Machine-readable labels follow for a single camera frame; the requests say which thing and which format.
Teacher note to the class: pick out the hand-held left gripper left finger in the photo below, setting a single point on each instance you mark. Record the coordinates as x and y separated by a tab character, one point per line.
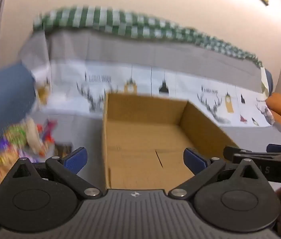
77	158

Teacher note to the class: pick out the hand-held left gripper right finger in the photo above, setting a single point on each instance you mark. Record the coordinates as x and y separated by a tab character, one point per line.
193	159

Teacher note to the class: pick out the large red snack packet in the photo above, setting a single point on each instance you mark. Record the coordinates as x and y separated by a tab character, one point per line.
47	130

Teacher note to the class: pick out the brown cardboard box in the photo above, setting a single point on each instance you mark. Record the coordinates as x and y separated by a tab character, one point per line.
140	134

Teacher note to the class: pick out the round nut cracker packet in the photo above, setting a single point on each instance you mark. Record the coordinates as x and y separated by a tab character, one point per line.
16	134

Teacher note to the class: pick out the yellow snack packet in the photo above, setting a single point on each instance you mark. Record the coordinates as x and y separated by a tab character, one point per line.
2	165

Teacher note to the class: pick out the green checked cloth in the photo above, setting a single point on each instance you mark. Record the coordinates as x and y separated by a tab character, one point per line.
130	26

